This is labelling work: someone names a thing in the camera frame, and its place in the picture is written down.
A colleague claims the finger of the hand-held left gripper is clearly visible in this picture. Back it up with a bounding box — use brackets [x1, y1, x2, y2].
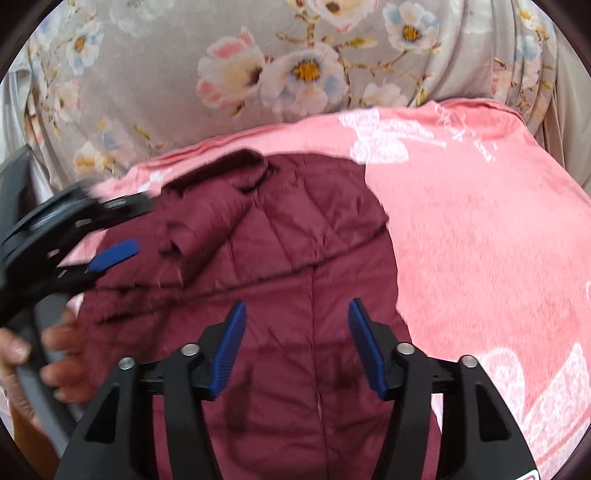
[53, 239, 142, 289]
[76, 191, 155, 229]

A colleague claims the white satin cloth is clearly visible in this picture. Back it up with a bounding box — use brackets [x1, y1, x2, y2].
[0, 60, 51, 195]

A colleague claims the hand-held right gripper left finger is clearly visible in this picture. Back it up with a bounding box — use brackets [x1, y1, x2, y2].
[55, 300, 247, 480]

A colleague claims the pink printed blanket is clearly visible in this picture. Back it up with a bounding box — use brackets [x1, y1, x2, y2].
[60, 100, 591, 480]

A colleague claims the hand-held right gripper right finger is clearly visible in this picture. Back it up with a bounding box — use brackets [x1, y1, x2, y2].
[347, 298, 537, 480]

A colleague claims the grey floral cloth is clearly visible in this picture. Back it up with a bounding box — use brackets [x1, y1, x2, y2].
[27, 0, 561, 188]

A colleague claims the beige cloth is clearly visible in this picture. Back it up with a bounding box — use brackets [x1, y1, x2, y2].
[538, 44, 591, 185]

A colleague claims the maroon quilted jacket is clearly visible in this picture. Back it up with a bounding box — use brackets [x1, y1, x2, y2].
[76, 150, 443, 480]

